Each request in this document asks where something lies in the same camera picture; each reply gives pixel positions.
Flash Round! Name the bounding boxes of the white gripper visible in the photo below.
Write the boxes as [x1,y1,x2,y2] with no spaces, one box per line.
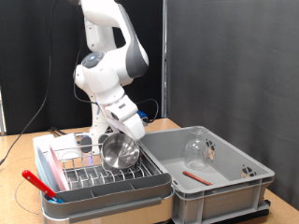
[111,112,147,142]

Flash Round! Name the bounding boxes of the metal cup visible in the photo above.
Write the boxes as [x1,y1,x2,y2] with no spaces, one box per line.
[101,133,141,171]

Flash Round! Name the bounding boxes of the pink plate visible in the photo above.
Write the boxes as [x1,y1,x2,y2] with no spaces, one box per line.
[46,145,71,191]

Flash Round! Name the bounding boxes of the dish drying rack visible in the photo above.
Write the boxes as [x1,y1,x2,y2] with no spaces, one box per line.
[39,155,176,224]

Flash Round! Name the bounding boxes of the grey cutlery holder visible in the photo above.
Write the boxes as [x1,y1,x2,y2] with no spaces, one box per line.
[41,173,173,213]

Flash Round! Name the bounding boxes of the white mug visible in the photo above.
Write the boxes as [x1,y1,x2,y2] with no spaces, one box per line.
[47,133,82,161]

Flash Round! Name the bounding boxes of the clear wine glass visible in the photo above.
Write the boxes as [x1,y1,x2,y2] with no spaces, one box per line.
[183,126,209,171]

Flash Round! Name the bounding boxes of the vertical metal pole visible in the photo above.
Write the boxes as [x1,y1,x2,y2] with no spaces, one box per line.
[161,0,169,119]

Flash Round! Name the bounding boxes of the white box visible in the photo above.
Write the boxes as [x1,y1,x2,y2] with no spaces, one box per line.
[32,133,55,156]

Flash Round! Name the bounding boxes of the light blue plate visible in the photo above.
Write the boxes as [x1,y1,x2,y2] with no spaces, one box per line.
[35,146,60,194]

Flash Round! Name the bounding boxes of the blue utensil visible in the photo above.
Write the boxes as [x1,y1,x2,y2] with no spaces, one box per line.
[46,196,65,205]

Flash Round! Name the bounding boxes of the grey plastic crate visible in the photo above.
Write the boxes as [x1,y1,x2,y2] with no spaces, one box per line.
[132,125,276,224]

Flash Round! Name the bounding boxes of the black platform under crate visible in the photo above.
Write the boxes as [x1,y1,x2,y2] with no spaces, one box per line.
[174,207,271,224]

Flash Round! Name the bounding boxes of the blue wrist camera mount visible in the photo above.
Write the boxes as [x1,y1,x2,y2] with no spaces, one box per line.
[136,109,149,121]

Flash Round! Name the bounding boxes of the metal wire dish rack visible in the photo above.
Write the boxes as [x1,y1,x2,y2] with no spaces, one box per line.
[41,140,163,192]

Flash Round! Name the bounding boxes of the black cable bundle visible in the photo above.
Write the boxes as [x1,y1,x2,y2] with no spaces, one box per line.
[48,126,68,137]

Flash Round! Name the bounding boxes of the red handled utensil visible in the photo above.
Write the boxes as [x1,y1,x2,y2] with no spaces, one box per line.
[21,169,59,200]

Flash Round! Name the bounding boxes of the black camera cable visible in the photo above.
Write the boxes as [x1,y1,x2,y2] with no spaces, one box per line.
[0,0,160,166]

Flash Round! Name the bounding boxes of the metal frame post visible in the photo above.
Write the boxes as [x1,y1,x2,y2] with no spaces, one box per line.
[0,87,7,136]

